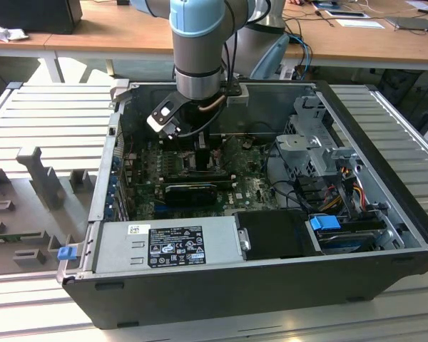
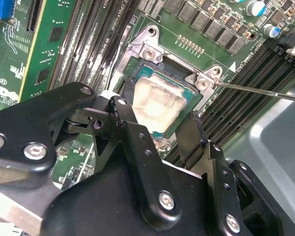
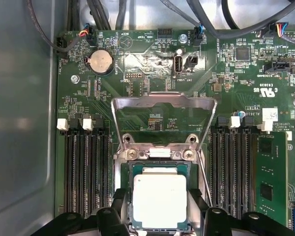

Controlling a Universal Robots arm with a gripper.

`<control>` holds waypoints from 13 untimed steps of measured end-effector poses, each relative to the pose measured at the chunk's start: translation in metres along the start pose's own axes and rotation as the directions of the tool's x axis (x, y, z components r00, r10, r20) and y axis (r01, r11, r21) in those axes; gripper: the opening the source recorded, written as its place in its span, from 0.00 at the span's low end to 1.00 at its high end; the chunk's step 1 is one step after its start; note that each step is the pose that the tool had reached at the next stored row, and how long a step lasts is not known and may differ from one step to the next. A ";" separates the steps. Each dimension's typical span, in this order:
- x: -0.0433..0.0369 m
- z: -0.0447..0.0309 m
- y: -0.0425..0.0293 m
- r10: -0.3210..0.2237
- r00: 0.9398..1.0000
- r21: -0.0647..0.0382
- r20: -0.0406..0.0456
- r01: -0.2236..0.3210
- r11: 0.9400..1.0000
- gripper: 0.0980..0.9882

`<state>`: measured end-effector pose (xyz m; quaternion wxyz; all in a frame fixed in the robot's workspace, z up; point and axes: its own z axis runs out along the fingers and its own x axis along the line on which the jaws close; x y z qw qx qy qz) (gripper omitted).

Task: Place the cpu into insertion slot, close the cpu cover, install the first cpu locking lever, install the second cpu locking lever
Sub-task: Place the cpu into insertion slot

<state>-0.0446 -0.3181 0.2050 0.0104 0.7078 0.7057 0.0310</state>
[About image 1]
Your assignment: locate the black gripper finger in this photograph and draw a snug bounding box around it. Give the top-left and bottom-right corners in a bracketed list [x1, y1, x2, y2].
[193, 132, 211, 172]

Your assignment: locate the metal socket cover frame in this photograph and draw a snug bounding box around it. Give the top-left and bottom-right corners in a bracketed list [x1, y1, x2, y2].
[220, 136, 245, 170]

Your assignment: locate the CPU socket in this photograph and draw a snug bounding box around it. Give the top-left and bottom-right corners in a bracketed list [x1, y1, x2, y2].
[178, 149, 224, 175]

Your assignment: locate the black RAM slot row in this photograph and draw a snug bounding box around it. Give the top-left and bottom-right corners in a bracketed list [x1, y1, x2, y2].
[163, 170, 237, 190]

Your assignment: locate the black graphics card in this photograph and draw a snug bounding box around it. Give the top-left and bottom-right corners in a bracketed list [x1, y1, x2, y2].
[163, 183, 218, 207]

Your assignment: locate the green motherboard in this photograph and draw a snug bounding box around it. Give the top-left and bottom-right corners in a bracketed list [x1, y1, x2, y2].
[123, 137, 282, 220]

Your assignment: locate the metal drive cage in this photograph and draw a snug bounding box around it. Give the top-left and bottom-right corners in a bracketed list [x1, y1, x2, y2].
[274, 94, 365, 186]

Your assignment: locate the black plastic shroud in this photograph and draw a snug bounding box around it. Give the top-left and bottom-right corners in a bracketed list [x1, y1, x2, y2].
[234, 209, 324, 261]

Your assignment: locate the silver power supply unit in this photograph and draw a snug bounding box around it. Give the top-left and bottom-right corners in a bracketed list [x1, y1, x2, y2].
[92, 215, 243, 274]

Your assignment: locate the wooden desk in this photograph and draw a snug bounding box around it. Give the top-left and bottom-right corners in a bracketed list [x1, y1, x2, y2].
[0, 0, 428, 71]

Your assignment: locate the blue disk carrier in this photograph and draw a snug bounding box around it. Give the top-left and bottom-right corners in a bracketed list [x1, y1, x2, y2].
[309, 214, 341, 235]

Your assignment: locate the black PC case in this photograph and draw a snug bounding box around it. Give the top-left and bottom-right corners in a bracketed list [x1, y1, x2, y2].
[56, 80, 428, 331]

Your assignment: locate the hard disk drive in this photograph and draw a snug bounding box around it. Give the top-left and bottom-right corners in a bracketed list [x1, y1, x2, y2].
[315, 230, 377, 254]

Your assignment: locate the grey parts rack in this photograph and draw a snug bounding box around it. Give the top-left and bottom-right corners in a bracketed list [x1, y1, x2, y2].
[0, 145, 101, 277]

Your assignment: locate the white tablet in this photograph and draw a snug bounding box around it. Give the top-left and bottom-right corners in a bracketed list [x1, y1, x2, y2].
[323, 9, 365, 19]

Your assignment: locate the black box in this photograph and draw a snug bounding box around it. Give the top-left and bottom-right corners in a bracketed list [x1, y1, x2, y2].
[0, 0, 83, 36]

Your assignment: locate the white paper sheet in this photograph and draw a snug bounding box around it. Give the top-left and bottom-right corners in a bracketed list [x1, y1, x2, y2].
[335, 18, 385, 29]

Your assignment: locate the crumpled white paper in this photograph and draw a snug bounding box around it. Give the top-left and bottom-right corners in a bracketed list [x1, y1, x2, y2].
[0, 19, 29, 43]

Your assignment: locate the dark notebook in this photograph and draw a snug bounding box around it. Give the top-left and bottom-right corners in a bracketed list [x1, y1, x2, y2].
[384, 16, 428, 32]

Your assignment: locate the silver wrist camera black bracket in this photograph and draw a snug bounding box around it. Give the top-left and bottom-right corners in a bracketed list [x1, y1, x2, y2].
[146, 100, 182, 140]

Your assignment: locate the yellow red wire bundle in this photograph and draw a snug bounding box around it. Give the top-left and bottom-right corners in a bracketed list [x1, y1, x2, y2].
[320, 177, 367, 212]

